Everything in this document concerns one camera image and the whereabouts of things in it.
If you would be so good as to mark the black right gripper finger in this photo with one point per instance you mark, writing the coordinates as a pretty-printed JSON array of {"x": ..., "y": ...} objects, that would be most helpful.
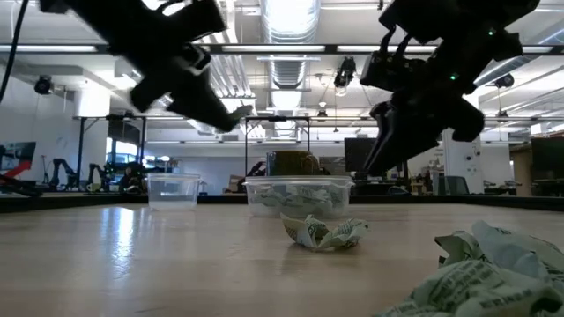
[
  {"x": 405, "y": 145},
  {"x": 383, "y": 127}
]

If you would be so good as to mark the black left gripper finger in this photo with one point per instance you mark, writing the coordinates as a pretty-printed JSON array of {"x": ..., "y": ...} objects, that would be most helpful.
[
  {"x": 211, "y": 99},
  {"x": 198, "y": 112}
]

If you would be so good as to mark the pile of packets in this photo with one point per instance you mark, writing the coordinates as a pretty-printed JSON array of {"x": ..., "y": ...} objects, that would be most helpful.
[{"x": 476, "y": 290}]

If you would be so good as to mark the black background robot arm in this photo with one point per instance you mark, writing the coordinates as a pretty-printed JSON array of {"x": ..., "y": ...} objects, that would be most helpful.
[
  {"x": 94, "y": 176},
  {"x": 257, "y": 169},
  {"x": 61, "y": 169}
]

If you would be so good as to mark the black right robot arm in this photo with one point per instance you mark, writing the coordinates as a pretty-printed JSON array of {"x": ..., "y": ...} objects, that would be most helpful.
[{"x": 462, "y": 17}]

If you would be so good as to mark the black computer monitor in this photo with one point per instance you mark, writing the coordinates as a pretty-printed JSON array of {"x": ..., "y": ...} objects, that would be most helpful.
[
  {"x": 354, "y": 154},
  {"x": 548, "y": 158}
]

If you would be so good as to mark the overhead light bar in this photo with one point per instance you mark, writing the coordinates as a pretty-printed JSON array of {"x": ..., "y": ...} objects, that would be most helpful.
[
  {"x": 343, "y": 119},
  {"x": 273, "y": 48}
]

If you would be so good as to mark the white pillar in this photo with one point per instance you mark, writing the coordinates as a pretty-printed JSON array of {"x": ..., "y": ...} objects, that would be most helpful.
[{"x": 462, "y": 167}]

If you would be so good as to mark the dark office chair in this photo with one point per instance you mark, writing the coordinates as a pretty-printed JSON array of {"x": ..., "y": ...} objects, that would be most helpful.
[{"x": 454, "y": 186}]

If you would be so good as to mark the black round ceiling lamp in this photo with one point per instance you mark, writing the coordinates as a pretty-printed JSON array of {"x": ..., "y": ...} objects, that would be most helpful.
[
  {"x": 43, "y": 85},
  {"x": 504, "y": 81}
]

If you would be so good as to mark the small clear plastic cup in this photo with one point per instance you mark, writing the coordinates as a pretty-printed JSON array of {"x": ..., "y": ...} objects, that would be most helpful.
[{"x": 174, "y": 193}]

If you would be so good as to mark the green brown ceramic mug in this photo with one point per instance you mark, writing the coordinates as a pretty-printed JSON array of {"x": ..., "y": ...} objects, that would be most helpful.
[{"x": 293, "y": 164}]

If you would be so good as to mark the large clear plastic container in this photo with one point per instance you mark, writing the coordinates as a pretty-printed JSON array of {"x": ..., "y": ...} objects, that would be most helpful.
[{"x": 299, "y": 180}]

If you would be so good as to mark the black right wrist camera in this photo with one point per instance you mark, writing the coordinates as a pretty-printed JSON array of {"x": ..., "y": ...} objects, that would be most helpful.
[{"x": 388, "y": 72}]

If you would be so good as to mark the black overhead camera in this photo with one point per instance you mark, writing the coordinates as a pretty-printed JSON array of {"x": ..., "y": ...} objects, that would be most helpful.
[{"x": 346, "y": 72}]

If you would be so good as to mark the black metal frame stand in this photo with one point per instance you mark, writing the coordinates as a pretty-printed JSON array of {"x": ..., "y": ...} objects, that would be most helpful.
[{"x": 110, "y": 118}]

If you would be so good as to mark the silver ventilation duct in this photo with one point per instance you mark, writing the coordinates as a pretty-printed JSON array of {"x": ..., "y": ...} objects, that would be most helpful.
[{"x": 288, "y": 26}]

